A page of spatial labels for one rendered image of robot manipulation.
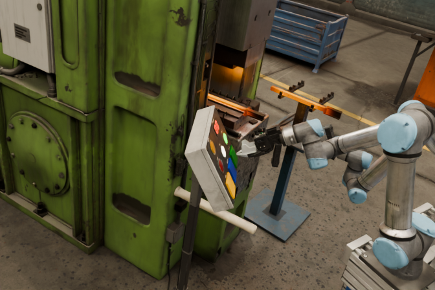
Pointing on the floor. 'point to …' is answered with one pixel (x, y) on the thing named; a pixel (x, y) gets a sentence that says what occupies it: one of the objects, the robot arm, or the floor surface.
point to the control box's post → (189, 234)
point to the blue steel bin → (306, 32)
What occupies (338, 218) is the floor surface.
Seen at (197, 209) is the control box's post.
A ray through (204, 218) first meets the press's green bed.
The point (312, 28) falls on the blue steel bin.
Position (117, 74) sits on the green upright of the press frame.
